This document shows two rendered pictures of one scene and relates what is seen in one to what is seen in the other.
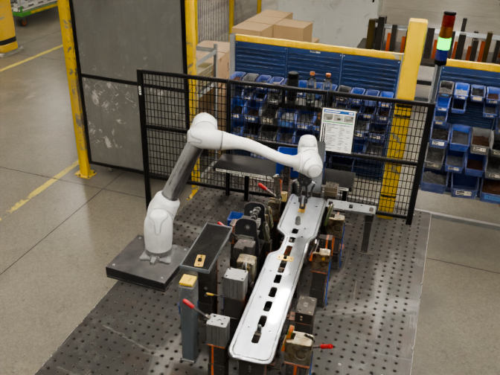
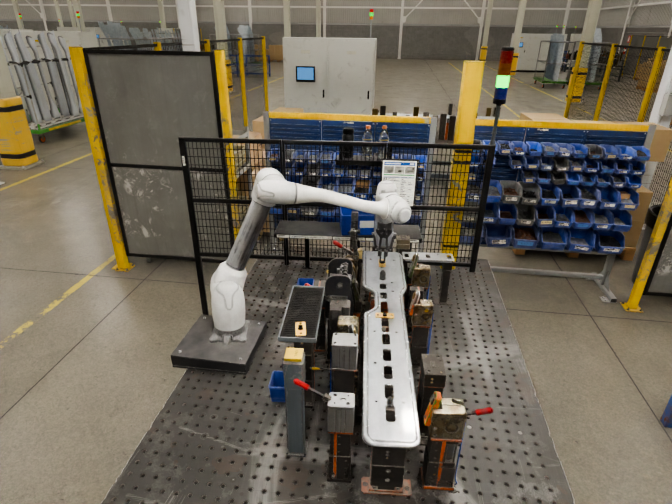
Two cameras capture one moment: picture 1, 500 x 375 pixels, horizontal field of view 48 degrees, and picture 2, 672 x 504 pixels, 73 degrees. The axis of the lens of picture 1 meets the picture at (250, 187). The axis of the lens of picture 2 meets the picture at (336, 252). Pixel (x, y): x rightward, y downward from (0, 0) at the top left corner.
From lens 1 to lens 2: 0.94 m
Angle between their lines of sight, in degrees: 10
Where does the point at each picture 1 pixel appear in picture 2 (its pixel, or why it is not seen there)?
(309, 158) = (396, 202)
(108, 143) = (145, 233)
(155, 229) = (226, 303)
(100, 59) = (130, 145)
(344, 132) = (405, 184)
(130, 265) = (200, 349)
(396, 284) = (487, 330)
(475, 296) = (528, 335)
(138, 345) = (229, 445)
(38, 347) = (91, 462)
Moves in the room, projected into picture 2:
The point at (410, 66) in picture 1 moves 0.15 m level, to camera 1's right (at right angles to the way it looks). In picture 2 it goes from (469, 109) to (493, 109)
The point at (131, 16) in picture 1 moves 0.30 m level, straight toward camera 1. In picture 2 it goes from (160, 98) to (163, 103)
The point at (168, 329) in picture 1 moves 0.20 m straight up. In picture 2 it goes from (261, 419) to (258, 382)
